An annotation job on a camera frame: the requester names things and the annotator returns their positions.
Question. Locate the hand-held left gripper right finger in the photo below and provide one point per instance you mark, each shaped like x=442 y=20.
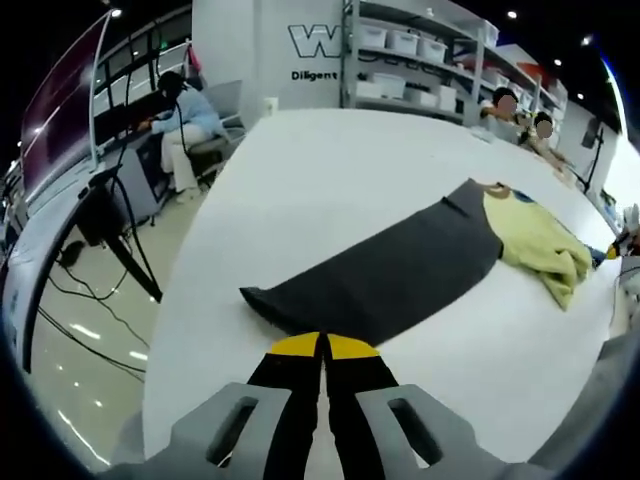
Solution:
x=365 y=400

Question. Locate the dark grey cloth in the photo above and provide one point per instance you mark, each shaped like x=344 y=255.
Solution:
x=390 y=270

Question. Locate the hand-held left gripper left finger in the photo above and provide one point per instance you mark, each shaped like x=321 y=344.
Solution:
x=280 y=400

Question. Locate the grey metal shelf rack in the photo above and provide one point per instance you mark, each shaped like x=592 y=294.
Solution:
x=350 y=50

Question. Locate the red hanging bag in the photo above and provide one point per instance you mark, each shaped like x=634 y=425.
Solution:
x=193 y=57

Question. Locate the white paper cup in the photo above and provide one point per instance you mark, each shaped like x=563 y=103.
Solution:
x=271 y=106

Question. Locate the grey office chair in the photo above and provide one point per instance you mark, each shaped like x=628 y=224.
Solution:
x=225 y=100

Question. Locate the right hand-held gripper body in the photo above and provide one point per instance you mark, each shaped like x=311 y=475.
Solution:
x=632 y=220

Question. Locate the black tripod stand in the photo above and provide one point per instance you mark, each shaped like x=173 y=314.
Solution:
x=595 y=160

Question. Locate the grey computer tower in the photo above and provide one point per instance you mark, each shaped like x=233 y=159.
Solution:
x=145 y=170

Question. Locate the yellow garment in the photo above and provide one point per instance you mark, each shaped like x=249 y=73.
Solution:
x=530 y=230

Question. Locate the large dark monitor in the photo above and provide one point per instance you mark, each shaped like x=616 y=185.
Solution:
x=60 y=100

